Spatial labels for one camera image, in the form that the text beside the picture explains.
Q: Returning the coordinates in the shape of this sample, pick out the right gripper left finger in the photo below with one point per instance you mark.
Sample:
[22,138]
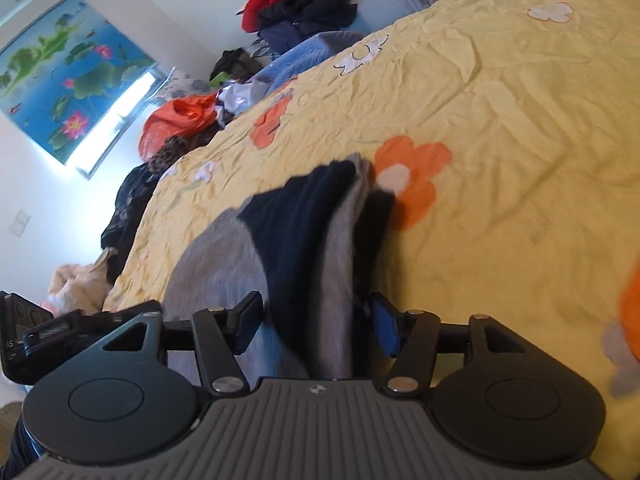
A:
[220,335]

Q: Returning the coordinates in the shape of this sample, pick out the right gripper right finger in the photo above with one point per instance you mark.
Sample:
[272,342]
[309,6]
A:
[408,338]

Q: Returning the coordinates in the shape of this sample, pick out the grey navy knit sweater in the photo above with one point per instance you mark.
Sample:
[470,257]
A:
[309,248]

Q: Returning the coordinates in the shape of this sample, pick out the dark floral garment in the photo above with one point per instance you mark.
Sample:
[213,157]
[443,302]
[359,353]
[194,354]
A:
[131,200]

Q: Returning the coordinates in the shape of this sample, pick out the leopard print cloth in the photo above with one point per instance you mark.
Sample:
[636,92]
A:
[175,147]

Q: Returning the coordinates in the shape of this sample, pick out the orange plastic bag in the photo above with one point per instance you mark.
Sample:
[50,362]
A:
[182,117]

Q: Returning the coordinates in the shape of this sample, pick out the yellow cartoon print bedspread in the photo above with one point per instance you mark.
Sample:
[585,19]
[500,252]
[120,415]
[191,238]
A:
[509,132]

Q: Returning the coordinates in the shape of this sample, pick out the white crumpled plastic bag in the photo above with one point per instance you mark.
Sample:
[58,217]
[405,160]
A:
[237,98]

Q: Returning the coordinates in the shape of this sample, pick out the lotus flower painting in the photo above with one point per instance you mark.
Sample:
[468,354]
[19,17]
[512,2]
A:
[63,73]

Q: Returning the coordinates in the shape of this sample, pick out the blue knit blanket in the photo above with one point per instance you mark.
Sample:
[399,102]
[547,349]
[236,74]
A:
[309,53]

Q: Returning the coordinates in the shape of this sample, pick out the dark navy jacket on pile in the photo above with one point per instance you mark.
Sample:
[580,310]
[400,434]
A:
[287,23]

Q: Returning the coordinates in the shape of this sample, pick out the white wall switch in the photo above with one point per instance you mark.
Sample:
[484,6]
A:
[19,223]

